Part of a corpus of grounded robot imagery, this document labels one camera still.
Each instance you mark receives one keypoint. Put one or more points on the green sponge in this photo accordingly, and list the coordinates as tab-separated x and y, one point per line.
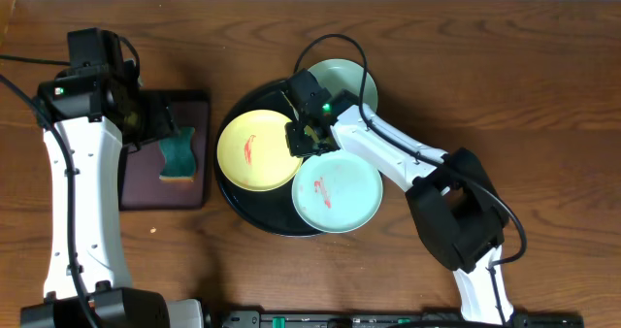
179	160

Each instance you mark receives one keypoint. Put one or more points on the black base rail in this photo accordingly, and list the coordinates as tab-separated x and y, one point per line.
255	319

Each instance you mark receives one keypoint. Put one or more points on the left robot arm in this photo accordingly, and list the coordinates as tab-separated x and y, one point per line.
88	282

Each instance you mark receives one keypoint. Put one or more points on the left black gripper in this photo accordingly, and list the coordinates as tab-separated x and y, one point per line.
161	118

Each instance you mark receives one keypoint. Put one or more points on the round black tray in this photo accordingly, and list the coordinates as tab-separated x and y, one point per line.
271	211

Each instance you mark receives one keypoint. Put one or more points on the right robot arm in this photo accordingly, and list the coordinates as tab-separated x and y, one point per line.
458	214

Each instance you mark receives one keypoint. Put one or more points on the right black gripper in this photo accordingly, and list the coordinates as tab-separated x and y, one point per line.
296	149

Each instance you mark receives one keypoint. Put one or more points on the yellow plate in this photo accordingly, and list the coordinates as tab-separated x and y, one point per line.
252	151

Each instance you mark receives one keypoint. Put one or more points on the light blue plate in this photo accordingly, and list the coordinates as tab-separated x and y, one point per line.
338	74
337	192

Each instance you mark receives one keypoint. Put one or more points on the rectangular black sponge tray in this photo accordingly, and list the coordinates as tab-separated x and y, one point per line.
140	187

